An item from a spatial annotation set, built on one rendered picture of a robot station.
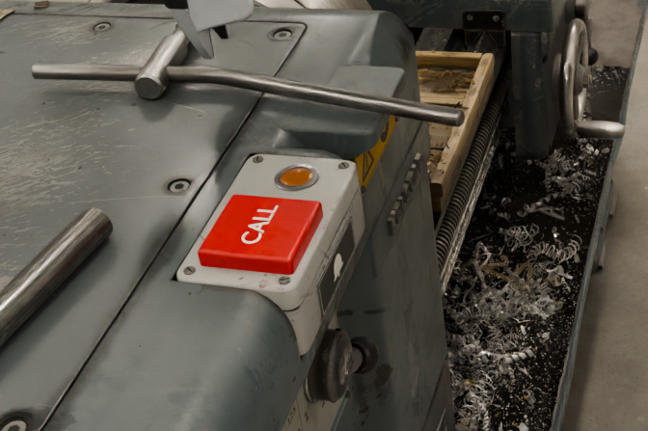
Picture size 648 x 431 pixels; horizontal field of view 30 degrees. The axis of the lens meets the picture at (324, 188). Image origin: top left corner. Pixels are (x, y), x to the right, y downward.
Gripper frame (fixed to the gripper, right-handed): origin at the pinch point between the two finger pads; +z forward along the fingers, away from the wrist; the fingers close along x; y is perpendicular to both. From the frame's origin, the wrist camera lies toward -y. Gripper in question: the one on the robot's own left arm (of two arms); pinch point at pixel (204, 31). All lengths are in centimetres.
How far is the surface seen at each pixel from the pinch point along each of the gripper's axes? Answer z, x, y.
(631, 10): 76, 150, 15
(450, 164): 40, 41, 6
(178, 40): 2.2, 2.3, -3.6
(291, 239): 2.9, -19.2, 12.9
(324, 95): 3.1, -3.1, 9.8
